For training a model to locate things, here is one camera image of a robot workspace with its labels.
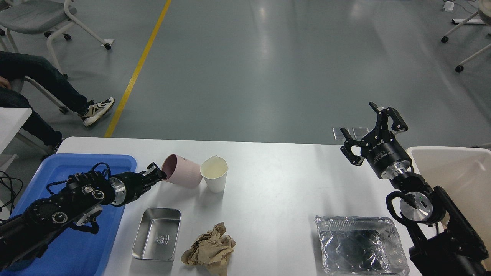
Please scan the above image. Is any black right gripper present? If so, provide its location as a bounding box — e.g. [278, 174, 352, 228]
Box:
[340, 102, 412, 180]

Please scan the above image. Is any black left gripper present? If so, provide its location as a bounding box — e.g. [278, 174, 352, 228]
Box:
[108, 163, 167, 207]

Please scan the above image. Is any pink plastic mug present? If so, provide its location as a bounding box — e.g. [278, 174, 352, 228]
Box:
[161, 154, 203, 189]

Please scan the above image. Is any stainless steel rectangular dish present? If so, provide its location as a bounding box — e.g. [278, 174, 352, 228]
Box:
[132, 207, 182, 261]

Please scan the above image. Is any aluminium foil container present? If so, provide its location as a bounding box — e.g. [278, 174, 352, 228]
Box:
[314, 215, 410, 276]

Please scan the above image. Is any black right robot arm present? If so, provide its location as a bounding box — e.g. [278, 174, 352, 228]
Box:
[340, 102, 490, 276]

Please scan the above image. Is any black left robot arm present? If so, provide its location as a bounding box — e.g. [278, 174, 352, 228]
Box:
[0, 163, 167, 269]

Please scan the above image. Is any right floor socket plate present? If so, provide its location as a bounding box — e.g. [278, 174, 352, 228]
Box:
[352, 127, 370, 140]

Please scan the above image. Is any floor socket plate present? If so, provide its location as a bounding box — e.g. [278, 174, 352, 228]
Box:
[333, 127, 354, 142]
[352, 127, 370, 140]

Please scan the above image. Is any left floor socket plate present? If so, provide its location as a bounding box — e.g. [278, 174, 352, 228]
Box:
[333, 127, 354, 142]

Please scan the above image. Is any white paper cup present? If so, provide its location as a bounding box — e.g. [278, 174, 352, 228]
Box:
[200, 156, 229, 193]

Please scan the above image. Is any white plastic bin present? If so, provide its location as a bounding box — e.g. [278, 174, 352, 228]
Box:
[407, 146, 491, 250]

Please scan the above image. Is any crumpled brown paper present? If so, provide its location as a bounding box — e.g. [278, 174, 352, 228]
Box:
[180, 222, 236, 276]

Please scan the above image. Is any blue plastic tray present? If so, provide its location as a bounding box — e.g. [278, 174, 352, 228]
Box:
[0, 154, 137, 276]

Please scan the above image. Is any white side table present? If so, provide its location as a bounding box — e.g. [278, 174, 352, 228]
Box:
[0, 108, 31, 153]

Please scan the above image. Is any white power adapter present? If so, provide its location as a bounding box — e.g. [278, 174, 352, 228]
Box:
[443, 0, 454, 12]

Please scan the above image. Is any white chair base right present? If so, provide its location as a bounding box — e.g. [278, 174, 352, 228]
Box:
[441, 0, 491, 73]

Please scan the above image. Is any person in dark trousers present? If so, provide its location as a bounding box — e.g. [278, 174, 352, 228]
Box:
[0, 52, 115, 152]

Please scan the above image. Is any black cables bundle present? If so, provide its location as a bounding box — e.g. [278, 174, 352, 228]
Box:
[0, 171, 23, 223]

